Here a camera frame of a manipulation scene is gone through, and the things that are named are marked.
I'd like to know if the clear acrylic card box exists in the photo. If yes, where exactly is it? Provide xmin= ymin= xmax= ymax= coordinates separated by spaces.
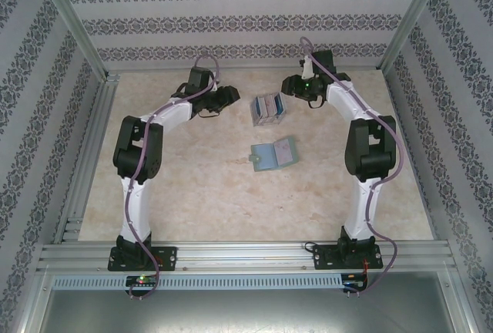
xmin=250 ymin=92 xmax=288 ymax=128

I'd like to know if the white pink floral credit card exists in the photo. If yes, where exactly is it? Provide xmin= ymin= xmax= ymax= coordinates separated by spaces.
xmin=273 ymin=139 xmax=294 ymax=167

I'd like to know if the green card holder wallet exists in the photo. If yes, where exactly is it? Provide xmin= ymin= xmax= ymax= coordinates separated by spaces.
xmin=249 ymin=136 xmax=298 ymax=173

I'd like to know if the small dark circuit board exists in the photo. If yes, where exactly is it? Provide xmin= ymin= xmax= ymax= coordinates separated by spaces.
xmin=344 ymin=272 xmax=367 ymax=287

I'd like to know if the circuit board with green light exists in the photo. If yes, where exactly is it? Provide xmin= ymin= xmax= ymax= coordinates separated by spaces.
xmin=126 ymin=274 xmax=159 ymax=287

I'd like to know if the grey metal sheet panel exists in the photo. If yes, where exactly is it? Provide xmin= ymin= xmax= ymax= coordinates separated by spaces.
xmin=38 ymin=289 xmax=463 ymax=333

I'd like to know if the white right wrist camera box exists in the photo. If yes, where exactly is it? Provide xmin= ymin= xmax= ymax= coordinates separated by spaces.
xmin=299 ymin=57 xmax=316 ymax=80

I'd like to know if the thin aluminium wall beam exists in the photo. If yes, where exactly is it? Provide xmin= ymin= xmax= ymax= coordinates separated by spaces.
xmin=106 ymin=63 xmax=384 ymax=75

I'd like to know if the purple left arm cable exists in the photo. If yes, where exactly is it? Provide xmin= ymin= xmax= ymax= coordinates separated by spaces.
xmin=122 ymin=55 xmax=223 ymax=303

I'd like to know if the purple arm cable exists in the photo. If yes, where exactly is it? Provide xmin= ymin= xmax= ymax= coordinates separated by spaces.
xmin=122 ymin=55 xmax=223 ymax=303
xmin=299 ymin=36 xmax=406 ymax=298

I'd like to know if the aluminium frame post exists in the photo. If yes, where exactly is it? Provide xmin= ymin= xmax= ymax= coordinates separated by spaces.
xmin=35 ymin=0 xmax=109 ymax=78
xmin=378 ymin=0 xmax=452 ymax=74

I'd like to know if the aluminium side rail with slots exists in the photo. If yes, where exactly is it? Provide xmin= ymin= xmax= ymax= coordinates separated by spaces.
xmin=52 ymin=72 xmax=122 ymax=244

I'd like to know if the plain aluminium side rail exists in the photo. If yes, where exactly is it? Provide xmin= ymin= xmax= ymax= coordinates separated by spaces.
xmin=383 ymin=69 xmax=458 ymax=245

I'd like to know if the long aluminium mounting rail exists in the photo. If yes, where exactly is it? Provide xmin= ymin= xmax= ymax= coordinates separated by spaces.
xmin=36 ymin=240 xmax=459 ymax=273

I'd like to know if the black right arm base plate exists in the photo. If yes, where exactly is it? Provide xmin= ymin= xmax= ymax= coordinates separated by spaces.
xmin=312 ymin=243 xmax=384 ymax=271

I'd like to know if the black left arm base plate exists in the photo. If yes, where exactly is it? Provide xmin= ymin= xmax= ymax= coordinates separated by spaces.
xmin=107 ymin=246 xmax=179 ymax=272

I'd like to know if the grey slotted cable duct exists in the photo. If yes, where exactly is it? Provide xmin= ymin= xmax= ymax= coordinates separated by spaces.
xmin=52 ymin=273 xmax=344 ymax=291

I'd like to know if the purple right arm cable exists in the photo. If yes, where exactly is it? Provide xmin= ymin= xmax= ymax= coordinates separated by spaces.
xmin=299 ymin=36 xmax=406 ymax=298

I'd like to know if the aluminium frame leg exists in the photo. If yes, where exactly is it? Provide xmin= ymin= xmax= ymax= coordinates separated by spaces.
xmin=437 ymin=267 xmax=477 ymax=333
xmin=11 ymin=265 xmax=55 ymax=333

